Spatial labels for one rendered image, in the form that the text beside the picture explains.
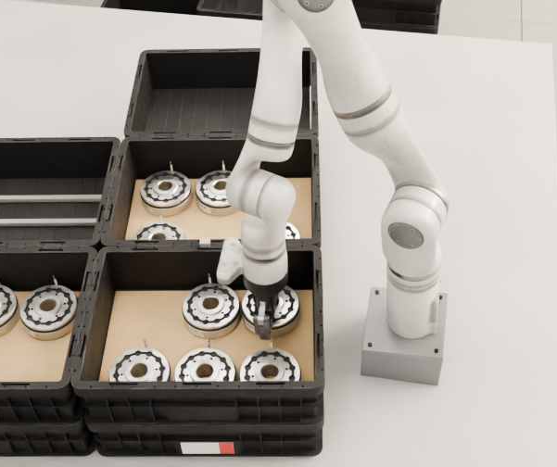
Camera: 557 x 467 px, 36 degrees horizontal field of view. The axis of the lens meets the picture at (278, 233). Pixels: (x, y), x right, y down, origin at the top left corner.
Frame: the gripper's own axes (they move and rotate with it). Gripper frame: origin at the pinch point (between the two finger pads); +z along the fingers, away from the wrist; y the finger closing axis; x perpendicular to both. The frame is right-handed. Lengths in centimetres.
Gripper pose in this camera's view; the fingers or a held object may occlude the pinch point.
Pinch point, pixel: (268, 319)
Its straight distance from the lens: 152.1
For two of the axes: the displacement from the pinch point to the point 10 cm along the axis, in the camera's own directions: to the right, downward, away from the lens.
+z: 0.3, 6.8, 7.4
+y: 1.4, -7.3, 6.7
